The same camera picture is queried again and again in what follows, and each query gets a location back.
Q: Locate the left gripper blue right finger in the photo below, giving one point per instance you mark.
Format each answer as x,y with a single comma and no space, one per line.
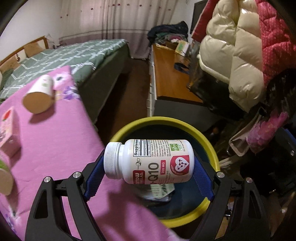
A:
202,179

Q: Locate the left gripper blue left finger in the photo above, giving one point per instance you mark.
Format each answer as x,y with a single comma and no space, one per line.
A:
93,174

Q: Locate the white supplement bottle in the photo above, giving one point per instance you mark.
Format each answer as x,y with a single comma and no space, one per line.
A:
145,162

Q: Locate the green white lotion bottle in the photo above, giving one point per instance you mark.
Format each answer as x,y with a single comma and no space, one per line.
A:
6,179

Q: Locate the pink strawberry milk carton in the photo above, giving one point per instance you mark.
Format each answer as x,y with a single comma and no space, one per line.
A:
10,132

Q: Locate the white paper cup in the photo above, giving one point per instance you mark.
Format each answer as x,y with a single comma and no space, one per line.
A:
40,96

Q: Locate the yellow rimmed trash bin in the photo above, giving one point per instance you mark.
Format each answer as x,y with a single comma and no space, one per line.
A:
186,204

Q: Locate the wooden tv cabinet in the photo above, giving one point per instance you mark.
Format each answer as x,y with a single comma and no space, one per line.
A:
168,93

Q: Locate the bed with green quilt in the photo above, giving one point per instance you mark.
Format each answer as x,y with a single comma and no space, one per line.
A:
94,65

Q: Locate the cream puffer jacket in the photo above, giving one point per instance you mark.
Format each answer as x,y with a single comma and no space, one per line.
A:
231,51

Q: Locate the left brown pillow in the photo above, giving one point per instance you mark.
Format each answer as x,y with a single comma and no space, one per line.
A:
11,63

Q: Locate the brown pillow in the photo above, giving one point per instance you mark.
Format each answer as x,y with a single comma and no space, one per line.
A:
11,63
32,49

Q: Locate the clothes pile on cabinet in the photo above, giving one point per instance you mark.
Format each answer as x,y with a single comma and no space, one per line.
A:
162,33

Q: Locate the right brown pillow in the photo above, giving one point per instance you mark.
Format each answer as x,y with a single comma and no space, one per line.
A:
32,49

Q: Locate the wooden headboard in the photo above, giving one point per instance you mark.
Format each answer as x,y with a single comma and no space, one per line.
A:
20,53

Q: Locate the red dotted quilted jacket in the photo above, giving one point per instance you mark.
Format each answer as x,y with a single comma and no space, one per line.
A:
277,38

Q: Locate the pink white curtain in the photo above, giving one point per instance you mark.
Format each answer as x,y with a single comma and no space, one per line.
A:
82,21

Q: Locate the black television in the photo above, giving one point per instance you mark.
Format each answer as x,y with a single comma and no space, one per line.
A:
197,10

